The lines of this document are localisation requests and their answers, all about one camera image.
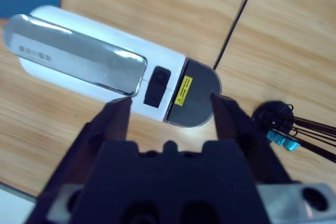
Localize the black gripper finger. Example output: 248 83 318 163
211 92 302 184
28 97 132 224

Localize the silver coffee machine lever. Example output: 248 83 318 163
3 14 148 97

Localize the white capsule coffee machine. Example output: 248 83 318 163
2 5 223 129

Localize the black capsule holder with rods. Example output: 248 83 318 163
251 100 336 164

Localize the black machine power cable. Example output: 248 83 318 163
213 0 259 70

